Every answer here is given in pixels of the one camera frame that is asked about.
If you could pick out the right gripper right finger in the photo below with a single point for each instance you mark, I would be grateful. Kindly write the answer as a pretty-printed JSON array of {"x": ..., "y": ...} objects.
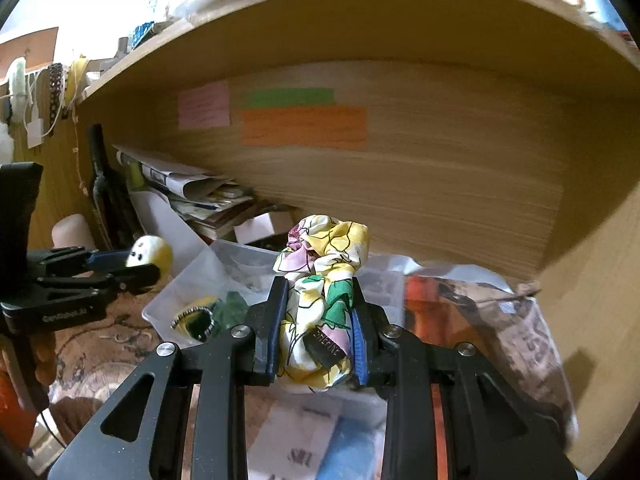
[{"x": 491, "y": 431}]

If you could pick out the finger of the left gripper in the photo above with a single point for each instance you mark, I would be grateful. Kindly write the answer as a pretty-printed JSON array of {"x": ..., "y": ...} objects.
[
  {"x": 108, "y": 260},
  {"x": 134, "y": 279}
]

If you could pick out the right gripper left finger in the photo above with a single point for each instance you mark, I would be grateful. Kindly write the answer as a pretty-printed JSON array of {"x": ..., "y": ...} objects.
[{"x": 139, "y": 432}]

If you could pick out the yellow white round plush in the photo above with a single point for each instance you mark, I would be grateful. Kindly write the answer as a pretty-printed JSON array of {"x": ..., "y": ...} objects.
[{"x": 151, "y": 249}]

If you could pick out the black chain-pattern pouch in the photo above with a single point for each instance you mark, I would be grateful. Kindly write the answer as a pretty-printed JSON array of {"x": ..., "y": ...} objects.
[{"x": 197, "y": 322}]

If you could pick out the floral yellow scrunchie cloth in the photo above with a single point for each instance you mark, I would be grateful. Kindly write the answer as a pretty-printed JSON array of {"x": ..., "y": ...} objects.
[{"x": 320, "y": 260}]

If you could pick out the dark wine bottle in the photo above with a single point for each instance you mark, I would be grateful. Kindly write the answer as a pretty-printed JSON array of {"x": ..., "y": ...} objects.
[{"x": 117, "y": 218}]

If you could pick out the clear plastic storage box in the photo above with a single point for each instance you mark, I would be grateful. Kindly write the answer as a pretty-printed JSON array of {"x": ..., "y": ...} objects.
[{"x": 226, "y": 267}]

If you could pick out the green cloth piece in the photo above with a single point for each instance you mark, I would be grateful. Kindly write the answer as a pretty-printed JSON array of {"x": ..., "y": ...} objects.
[{"x": 230, "y": 311}]

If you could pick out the rolled newspaper stack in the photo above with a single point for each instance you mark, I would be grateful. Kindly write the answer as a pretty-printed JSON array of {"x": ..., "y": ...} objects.
[{"x": 211, "y": 204}]

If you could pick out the white paper card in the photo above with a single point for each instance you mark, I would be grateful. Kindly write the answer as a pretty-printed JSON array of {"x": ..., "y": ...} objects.
[{"x": 263, "y": 226}]

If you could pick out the pink sticky note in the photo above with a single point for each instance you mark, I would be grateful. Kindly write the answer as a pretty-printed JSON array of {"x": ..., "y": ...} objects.
[{"x": 204, "y": 107}]

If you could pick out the green sticky note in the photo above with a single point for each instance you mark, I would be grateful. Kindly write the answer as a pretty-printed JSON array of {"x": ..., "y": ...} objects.
[{"x": 288, "y": 97}]

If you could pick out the orange sticky note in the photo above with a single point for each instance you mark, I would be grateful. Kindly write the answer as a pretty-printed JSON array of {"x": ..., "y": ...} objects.
[{"x": 330, "y": 126}]

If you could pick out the wooden shelf board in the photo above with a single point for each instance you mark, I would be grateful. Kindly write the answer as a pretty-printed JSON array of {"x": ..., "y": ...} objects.
[{"x": 546, "y": 42}]

